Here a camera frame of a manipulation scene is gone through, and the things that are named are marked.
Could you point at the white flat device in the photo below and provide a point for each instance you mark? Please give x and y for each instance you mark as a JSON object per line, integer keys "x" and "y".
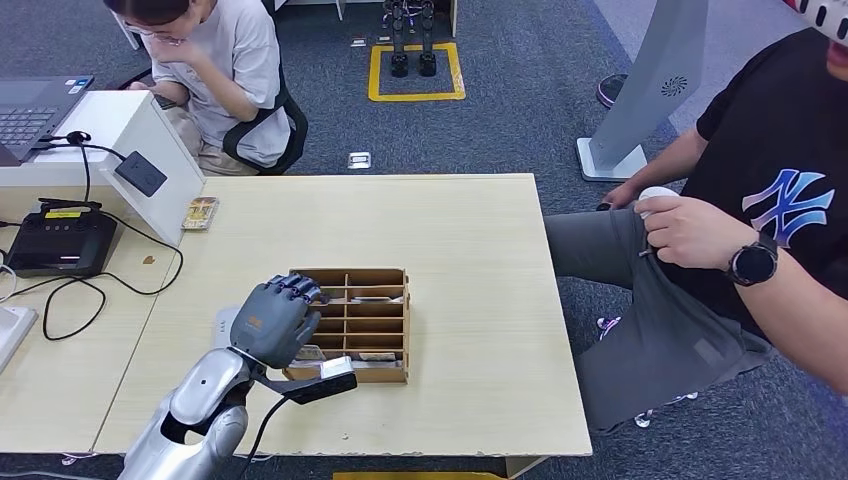
{"x": 13, "y": 331}

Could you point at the black rectangular device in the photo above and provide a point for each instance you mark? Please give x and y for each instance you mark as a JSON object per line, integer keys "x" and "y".
{"x": 140, "y": 174}

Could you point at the yellow tape square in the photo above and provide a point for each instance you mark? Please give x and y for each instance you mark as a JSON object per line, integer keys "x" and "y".
{"x": 416, "y": 97}

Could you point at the black legged robot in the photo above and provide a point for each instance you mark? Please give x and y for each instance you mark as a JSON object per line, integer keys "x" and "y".
{"x": 398, "y": 63}

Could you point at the white handheld controller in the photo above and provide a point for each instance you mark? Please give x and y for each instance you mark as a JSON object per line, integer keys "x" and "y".
{"x": 656, "y": 193}

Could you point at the dark handheld controller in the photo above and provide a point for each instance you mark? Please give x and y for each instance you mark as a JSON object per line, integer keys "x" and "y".
{"x": 603, "y": 206}

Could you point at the pale card in organizer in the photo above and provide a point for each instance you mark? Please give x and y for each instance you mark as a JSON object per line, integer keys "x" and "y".
{"x": 376, "y": 299}

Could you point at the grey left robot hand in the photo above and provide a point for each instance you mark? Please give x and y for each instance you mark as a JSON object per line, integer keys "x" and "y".
{"x": 272, "y": 321}

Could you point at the patterned hotel key card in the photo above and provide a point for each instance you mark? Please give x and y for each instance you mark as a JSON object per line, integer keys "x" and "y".
{"x": 310, "y": 354}
{"x": 376, "y": 356}

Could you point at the person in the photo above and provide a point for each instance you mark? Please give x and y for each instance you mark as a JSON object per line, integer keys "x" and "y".
{"x": 232, "y": 66}
{"x": 662, "y": 305}

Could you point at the white VR headset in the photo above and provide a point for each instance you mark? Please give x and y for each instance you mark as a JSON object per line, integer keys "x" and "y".
{"x": 828, "y": 16}

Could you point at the person's left hand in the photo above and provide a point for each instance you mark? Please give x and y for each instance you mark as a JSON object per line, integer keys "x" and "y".
{"x": 692, "y": 232}
{"x": 171, "y": 50}

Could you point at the dark grey laptop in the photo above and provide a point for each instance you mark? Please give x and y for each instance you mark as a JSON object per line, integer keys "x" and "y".
{"x": 33, "y": 112}

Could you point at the person's right forearm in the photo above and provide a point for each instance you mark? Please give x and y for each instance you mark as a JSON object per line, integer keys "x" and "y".
{"x": 666, "y": 166}

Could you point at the black remote controller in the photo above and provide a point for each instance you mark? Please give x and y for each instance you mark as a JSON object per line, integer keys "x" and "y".
{"x": 60, "y": 245}

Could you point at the person's right hand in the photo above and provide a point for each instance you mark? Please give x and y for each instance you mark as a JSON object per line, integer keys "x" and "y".
{"x": 623, "y": 197}
{"x": 139, "y": 86}

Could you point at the white desk partition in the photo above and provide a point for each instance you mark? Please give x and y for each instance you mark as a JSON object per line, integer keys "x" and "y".
{"x": 106, "y": 119}

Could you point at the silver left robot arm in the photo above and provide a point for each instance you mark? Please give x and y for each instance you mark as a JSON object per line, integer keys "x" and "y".
{"x": 205, "y": 384}

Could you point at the stack of hotel key cards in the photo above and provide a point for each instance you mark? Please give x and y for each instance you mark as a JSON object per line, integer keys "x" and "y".
{"x": 200, "y": 213}

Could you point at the white card reader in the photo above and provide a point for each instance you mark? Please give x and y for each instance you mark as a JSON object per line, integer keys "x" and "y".
{"x": 222, "y": 324}

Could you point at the person's left forearm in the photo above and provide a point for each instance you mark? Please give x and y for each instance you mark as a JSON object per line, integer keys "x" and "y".
{"x": 222, "y": 86}
{"x": 802, "y": 318}

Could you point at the pale desk leg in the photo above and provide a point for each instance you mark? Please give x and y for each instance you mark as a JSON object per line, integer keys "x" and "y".
{"x": 523, "y": 466}

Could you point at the black office chair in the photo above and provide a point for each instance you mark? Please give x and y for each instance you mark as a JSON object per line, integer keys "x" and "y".
{"x": 295, "y": 132}

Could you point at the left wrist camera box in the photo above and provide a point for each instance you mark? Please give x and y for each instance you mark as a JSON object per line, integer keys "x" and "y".
{"x": 328, "y": 385}

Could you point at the white furniture leg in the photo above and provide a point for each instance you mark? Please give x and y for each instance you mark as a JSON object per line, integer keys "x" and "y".
{"x": 131, "y": 38}

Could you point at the black wristwatch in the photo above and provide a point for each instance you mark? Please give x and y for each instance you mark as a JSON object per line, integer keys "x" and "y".
{"x": 752, "y": 262}

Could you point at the wooden card organizer box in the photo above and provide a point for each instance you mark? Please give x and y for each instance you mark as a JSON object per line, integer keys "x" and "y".
{"x": 378, "y": 376}

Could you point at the grey kiosk stand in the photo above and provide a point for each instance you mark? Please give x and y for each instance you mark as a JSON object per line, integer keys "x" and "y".
{"x": 649, "y": 79}

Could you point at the white table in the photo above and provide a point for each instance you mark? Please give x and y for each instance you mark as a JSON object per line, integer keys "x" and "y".
{"x": 339, "y": 8}

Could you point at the grey card in organizer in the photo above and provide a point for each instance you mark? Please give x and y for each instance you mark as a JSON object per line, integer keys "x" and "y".
{"x": 374, "y": 364}

